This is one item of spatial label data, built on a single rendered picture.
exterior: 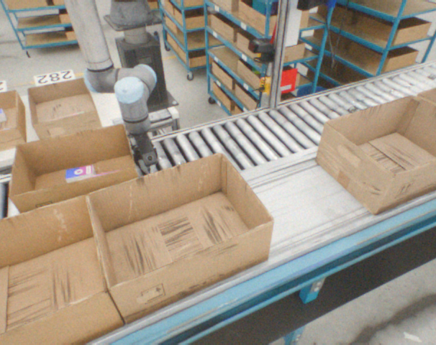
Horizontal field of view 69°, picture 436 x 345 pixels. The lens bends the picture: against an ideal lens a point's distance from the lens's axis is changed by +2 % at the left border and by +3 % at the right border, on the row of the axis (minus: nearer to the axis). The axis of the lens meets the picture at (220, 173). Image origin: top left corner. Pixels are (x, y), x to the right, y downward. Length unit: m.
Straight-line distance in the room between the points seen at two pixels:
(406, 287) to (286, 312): 1.07
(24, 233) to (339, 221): 0.87
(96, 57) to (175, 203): 0.55
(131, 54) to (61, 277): 1.05
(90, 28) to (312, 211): 0.89
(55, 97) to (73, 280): 1.28
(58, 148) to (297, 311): 1.07
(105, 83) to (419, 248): 1.28
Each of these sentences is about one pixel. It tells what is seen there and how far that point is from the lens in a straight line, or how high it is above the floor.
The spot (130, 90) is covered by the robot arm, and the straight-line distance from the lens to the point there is 1.05.
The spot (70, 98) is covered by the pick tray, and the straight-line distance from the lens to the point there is 1.99.
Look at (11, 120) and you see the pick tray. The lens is 1.93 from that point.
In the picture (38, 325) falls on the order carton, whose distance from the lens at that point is 0.74.
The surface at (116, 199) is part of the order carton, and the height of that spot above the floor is 1.00.
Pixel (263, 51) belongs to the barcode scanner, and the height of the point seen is 1.05.
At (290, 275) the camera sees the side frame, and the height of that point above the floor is 0.91.
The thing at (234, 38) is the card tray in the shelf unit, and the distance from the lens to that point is 2.57.
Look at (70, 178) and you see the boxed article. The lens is 1.36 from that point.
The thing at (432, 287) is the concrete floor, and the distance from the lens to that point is 2.15.
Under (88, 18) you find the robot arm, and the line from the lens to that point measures 1.14.
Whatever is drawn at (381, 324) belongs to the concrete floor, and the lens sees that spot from 1.93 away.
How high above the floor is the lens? 1.64
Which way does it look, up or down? 43 degrees down
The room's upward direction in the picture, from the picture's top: 1 degrees counter-clockwise
